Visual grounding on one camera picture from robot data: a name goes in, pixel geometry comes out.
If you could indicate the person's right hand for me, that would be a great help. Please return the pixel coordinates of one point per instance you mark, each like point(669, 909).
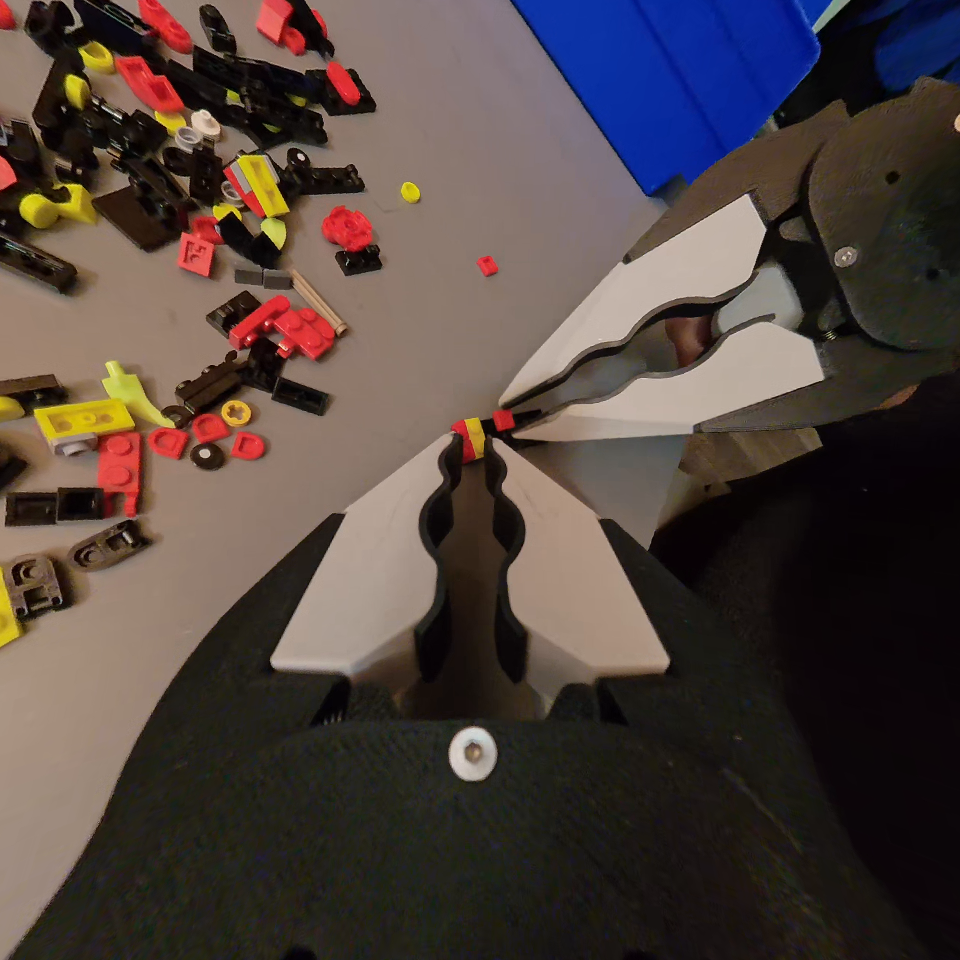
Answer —
point(686, 341)

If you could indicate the blue plastic bin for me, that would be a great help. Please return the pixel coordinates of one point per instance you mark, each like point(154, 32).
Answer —
point(660, 75)

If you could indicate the small red lego brick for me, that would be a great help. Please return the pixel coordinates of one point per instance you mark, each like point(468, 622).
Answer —
point(504, 420)

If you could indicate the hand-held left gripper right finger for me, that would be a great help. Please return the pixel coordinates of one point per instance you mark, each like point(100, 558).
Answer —
point(585, 600)

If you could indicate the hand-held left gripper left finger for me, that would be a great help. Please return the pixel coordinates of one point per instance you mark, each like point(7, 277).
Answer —
point(360, 592)

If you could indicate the pile of lego pieces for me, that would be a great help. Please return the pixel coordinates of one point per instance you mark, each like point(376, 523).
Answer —
point(300, 330)

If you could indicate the small red lego tile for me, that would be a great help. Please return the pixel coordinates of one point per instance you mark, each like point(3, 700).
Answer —
point(487, 265)

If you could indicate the black plate yellow red assembly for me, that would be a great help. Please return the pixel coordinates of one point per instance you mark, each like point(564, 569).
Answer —
point(472, 439)

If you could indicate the yellow lego wedge plate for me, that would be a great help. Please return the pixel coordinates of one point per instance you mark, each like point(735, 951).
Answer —
point(7, 622)

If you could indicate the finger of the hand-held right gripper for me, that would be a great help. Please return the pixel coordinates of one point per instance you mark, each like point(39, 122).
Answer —
point(712, 390)
point(675, 262)

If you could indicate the yellow round lego stud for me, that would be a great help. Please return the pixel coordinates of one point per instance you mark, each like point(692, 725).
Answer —
point(410, 192)

